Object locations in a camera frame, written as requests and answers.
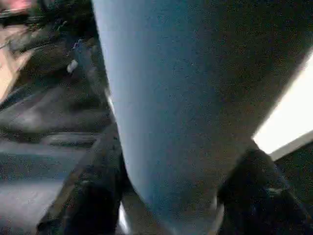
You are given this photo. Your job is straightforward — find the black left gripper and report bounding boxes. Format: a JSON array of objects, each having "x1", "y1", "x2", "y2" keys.
[{"x1": 0, "y1": 0, "x2": 111, "y2": 99}]

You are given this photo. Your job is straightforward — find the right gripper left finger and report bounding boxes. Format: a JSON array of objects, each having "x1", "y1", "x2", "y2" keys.
[{"x1": 36, "y1": 126, "x2": 128, "y2": 235}]

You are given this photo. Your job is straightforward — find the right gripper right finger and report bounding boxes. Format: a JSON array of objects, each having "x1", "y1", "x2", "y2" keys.
[{"x1": 216, "y1": 146, "x2": 313, "y2": 235}]

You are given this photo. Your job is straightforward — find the white plastic table top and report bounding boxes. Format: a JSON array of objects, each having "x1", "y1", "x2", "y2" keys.
[{"x1": 107, "y1": 47, "x2": 313, "y2": 235}]

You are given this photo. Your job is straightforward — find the white plastic table leg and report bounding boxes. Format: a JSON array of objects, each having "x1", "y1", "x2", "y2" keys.
[{"x1": 91, "y1": 0, "x2": 313, "y2": 235}]

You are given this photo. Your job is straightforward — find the black work mat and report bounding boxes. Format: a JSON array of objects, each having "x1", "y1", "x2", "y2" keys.
[{"x1": 0, "y1": 80, "x2": 313, "y2": 221}]

